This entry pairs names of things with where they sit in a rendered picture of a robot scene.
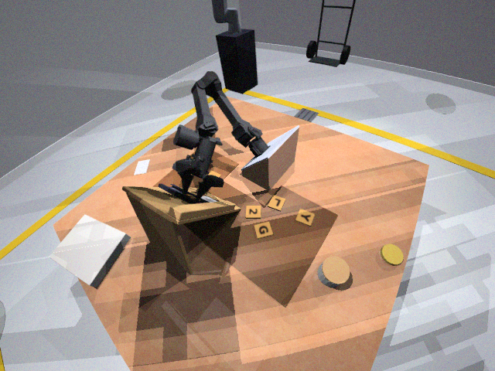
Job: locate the yellow round disc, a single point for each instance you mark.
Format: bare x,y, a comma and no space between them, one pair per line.
391,254

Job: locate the white rectangular card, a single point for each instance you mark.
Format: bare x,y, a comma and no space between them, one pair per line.
142,167

